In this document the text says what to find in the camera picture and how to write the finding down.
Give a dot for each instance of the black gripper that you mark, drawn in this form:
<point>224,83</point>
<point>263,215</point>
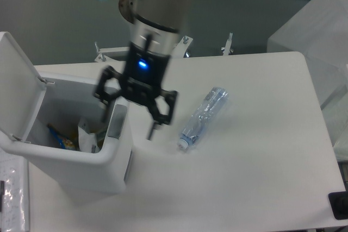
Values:
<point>140,82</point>

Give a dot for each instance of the crushed clear plastic bottle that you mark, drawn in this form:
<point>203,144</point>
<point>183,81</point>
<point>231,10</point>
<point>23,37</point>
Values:
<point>202,117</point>

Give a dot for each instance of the white paper wrapper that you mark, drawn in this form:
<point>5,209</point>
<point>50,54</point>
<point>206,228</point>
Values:
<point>86,140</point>

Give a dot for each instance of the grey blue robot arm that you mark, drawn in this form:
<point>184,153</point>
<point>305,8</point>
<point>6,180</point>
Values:
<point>157,24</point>

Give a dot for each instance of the white trash can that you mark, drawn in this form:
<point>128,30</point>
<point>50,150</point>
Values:
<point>60,127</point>

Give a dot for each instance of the white trash can lid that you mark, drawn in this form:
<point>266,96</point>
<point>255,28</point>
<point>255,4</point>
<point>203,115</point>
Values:
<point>23,92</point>

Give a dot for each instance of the colourful snack wrapper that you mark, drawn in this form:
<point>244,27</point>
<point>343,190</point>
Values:
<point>64,141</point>

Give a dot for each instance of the white paper notebook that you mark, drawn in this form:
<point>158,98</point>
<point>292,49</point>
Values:
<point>14,193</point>

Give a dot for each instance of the black device at edge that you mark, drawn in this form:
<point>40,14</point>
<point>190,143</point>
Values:
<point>338,203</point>

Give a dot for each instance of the white pedestal foot frame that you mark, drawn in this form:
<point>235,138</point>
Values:
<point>180,50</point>

